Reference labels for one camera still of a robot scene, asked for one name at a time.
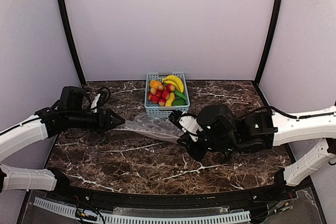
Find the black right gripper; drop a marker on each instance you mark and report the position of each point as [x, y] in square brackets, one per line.
[196, 147]

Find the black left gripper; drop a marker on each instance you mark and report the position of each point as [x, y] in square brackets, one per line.
[102, 119]

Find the clear zip top bag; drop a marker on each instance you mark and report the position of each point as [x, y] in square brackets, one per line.
[154, 127]

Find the red lychee bunch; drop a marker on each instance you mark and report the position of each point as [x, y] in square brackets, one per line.
[161, 94]

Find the light blue plastic basket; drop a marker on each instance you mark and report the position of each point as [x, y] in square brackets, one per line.
[162, 112]

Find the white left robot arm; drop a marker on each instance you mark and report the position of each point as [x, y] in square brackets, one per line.
[66, 113]

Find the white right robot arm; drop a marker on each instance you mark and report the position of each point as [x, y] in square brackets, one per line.
[217, 129]

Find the green bell pepper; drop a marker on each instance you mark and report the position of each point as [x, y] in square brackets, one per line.
[179, 102]

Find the green cucumber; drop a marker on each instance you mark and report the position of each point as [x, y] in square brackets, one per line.
[180, 95]

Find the yellow corn cob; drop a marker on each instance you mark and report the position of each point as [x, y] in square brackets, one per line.
[170, 100]

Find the orange mango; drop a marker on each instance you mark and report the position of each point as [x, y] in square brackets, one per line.
[154, 83]

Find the yellow banana bunch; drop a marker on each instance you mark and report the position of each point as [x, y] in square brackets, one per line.
[176, 80]

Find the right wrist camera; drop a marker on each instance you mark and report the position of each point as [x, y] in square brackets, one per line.
[187, 123]

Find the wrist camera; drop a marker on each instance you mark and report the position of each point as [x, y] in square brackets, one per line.
[187, 123]
[102, 97]

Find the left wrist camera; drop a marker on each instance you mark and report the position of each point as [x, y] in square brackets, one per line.
[102, 97]

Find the black front table rail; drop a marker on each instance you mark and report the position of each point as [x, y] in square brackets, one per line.
[248, 198]

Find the grey slotted cable duct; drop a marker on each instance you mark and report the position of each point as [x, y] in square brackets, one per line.
[136, 215]

